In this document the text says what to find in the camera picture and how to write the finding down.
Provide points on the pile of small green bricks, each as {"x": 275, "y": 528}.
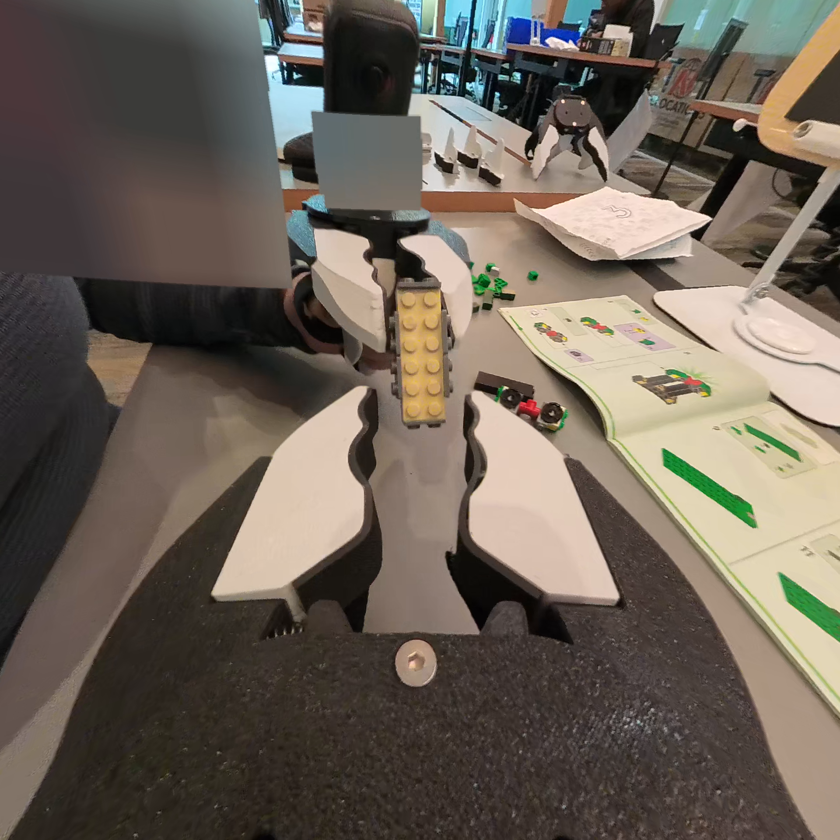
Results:
{"x": 484, "y": 282}

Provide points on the grey desk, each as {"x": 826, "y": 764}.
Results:
{"x": 197, "y": 407}

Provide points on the spare black and white gripper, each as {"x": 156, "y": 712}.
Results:
{"x": 571, "y": 118}

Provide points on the person's grey sweater body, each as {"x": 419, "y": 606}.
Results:
{"x": 46, "y": 426}

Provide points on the green instruction booklet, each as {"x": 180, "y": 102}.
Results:
{"x": 689, "y": 420}

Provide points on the black tablet with tan frame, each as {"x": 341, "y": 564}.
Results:
{"x": 774, "y": 121}

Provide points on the loose white wedge plate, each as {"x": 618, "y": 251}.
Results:
{"x": 448, "y": 154}
{"x": 495, "y": 164}
{"x": 470, "y": 148}

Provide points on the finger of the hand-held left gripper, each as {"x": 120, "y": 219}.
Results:
{"x": 341, "y": 289}
{"x": 453, "y": 282}

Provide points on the wooden top office table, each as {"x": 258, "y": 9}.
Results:
{"x": 577, "y": 60}

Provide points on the white printed paper bag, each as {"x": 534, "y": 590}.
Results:
{"x": 617, "y": 223}

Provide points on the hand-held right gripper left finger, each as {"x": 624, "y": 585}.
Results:
{"x": 302, "y": 518}

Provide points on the person's left forearm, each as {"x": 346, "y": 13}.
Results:
{"x": 197, "y": 315}

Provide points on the blue storage box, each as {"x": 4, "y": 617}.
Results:
{"x": 522, "y": 29}

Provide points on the black round object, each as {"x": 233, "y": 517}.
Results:
{"x": 302, "y": 154}

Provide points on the black flat brick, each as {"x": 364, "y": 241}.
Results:
{"x": 499, "y": 380}

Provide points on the small wheeled brick assembly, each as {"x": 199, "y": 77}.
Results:
{"x": 551, "y": 413}

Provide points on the person's left hand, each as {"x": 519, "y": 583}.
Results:
{"x": 315, "y": 331}

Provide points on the long grey table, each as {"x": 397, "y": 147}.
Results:
{"x": 459, "y": 197}

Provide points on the brown cardboard box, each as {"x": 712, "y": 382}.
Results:
{"x": 715, "y": 85}

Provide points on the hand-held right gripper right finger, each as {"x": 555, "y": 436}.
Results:
{"x": 531, "y": 525}

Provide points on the grey and tan brick assembly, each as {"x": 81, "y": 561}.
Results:
{"x": 423, "y": 354}

